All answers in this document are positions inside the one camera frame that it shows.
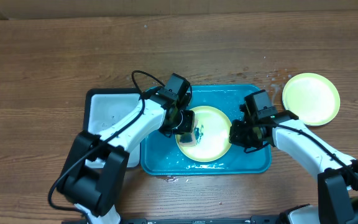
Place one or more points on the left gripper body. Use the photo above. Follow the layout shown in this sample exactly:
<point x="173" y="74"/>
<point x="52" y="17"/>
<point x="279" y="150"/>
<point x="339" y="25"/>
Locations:
<point x="184" y="122"/>

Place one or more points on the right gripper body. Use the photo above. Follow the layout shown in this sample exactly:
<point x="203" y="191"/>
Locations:
<point x="239" y="134"/>

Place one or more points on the yellow plate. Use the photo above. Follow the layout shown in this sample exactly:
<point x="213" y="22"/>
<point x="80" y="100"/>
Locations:
<point x="211" y="129"/>
<point x="312" y="97"/>

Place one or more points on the green and pink sponge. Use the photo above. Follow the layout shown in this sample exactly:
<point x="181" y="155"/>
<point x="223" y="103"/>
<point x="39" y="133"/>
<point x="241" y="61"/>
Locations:
<point x="187" y="139"/>

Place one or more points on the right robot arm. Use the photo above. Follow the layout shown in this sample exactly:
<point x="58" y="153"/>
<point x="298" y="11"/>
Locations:
<point x="335" y="172"/>

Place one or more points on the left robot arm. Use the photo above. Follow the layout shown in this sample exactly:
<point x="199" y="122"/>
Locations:
<point x="93" y="173"/>

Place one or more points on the teal plastic tray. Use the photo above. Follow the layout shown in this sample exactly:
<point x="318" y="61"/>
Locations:
<point x="160" y="155"/>

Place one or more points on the black soapy water tray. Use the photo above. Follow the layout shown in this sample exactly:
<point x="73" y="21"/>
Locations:
<point x="104" y="107"/>

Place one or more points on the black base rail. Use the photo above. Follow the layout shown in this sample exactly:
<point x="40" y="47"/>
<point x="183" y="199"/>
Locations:
<point x="255" y="219"/>

